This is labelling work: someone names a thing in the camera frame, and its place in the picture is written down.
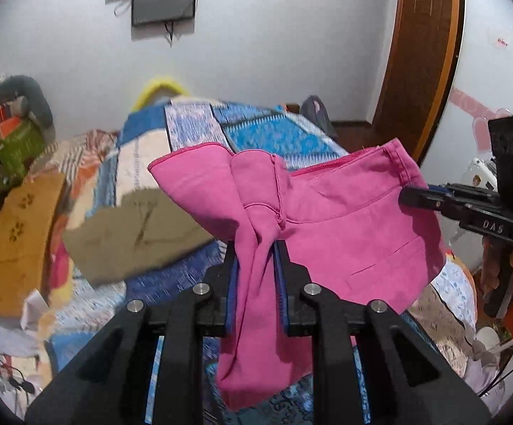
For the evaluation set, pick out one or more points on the green storage bag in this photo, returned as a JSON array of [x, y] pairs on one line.
[[17, 152]]

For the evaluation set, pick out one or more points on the yellow foam headboard pad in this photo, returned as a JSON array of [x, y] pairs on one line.
[[158, 87]]

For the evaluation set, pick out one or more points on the grey green long pillow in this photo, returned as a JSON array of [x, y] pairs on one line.
[[26, 96]]

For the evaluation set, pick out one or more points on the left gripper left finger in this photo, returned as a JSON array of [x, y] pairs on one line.
[[145, 365]]

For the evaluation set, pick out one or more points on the olive green garment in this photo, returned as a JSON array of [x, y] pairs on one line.
[[146, 231]]

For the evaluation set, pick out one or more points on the small black wall monitor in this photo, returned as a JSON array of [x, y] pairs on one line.
[[145, 12]]

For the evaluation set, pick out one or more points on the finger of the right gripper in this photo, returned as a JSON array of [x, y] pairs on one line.
[[465, 191], [435, 199]]

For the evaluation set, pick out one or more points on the grey backpack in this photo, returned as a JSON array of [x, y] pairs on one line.
[[315, 111]]

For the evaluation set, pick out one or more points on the wooden lap desk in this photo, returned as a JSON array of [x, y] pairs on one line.
[[26, 221]]

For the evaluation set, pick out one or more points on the brown wooden door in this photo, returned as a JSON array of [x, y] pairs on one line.
[[418, 77]]

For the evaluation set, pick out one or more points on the white wardrobe sliding door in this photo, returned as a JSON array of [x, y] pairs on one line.
[[482, 90]]

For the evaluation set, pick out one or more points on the pink pants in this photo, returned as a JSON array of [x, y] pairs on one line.
[[341, 219]]

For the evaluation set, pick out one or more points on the right hand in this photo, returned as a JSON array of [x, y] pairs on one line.
[[491, 266]]

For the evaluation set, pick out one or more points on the orange striped blanket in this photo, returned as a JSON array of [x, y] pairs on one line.
[[78, 159]]

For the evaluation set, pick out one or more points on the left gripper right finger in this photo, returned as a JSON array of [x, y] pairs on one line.
[[366, 360]]

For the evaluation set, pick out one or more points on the blue patchwork bed quilt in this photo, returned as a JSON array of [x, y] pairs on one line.
[[444, 314]]

